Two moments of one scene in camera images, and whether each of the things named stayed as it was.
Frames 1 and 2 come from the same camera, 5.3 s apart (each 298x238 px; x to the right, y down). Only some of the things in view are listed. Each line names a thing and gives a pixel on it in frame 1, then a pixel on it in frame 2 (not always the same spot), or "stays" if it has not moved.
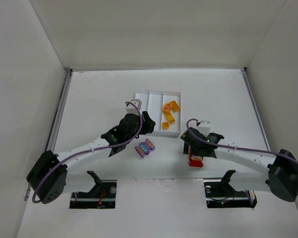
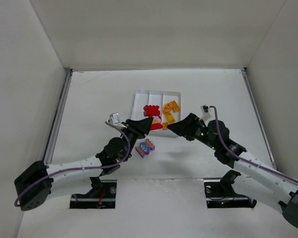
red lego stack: (195, 163) to (153, 111)
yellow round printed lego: (167, 107) stays
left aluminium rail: (54, 125) stays
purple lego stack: (145, 148) stays
